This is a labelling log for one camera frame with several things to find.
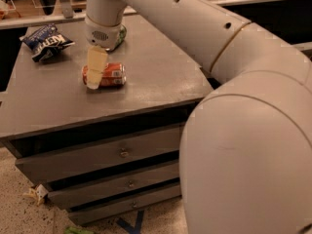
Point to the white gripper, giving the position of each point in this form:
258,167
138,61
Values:
103,35

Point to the red coke can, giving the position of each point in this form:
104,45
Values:
114,75

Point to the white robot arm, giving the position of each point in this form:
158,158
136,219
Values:
245,157

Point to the green soda can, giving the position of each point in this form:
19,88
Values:
121,36

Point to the blue chip bag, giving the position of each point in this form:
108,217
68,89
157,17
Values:
46,42

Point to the grey drawer cabinet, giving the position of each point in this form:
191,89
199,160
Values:
47,107

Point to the top grey drawer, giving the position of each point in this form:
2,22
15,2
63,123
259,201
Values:
56,165

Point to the grey drawer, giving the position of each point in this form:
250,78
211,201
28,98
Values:
56,165
134,202
79,195

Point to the middle grey drawer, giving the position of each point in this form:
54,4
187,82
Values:
79,195

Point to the crumpled paper scrap on floor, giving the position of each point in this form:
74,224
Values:
38,192

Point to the bottom grey drawer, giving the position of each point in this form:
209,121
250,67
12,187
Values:
134,202

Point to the green object on floor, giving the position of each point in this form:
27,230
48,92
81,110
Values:
74,230

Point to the metal rail frame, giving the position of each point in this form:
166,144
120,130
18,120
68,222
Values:
48,7

